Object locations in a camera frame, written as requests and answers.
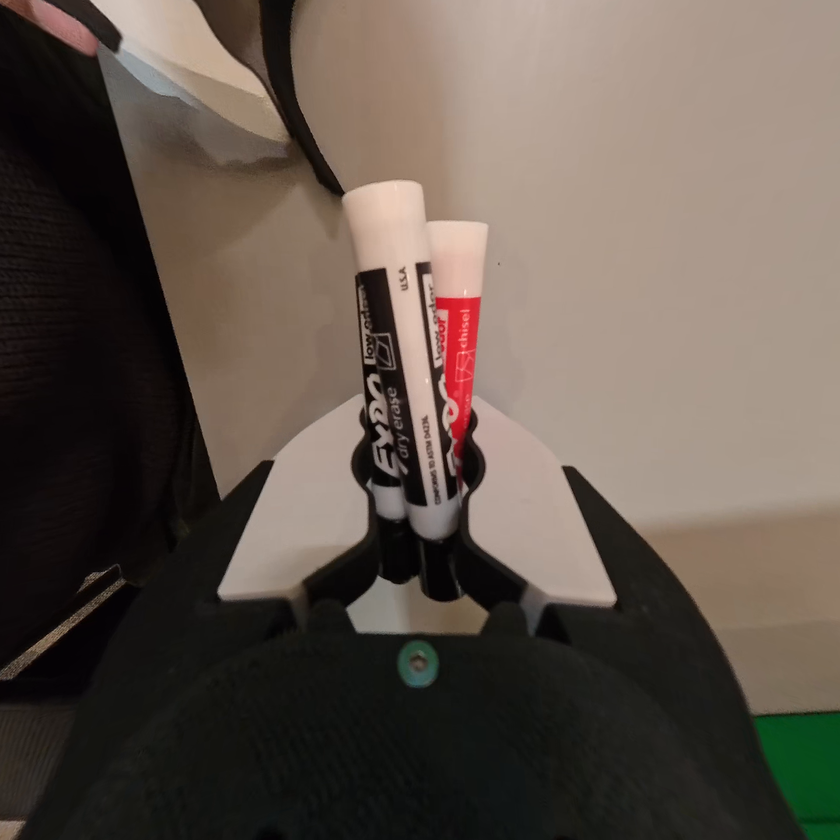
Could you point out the black dry erase marker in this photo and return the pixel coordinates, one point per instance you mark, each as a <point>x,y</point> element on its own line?
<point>382,420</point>
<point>394,229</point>

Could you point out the person's torso in black sweater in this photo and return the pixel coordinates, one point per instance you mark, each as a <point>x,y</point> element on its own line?
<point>65,328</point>

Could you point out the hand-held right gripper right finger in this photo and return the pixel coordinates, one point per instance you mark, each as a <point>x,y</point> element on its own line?
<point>538,518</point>

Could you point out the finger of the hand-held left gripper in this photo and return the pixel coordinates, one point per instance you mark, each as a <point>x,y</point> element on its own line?
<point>197,65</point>

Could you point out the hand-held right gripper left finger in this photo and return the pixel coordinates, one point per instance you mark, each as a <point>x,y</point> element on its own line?
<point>308,512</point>

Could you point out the person's left hand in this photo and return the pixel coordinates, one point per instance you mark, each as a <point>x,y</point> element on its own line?
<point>72,36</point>

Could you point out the green plastic bin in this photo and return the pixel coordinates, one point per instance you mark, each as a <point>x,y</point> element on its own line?
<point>800,774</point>

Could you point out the red dry erase marker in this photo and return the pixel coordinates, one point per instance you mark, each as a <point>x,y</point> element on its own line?
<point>463,328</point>

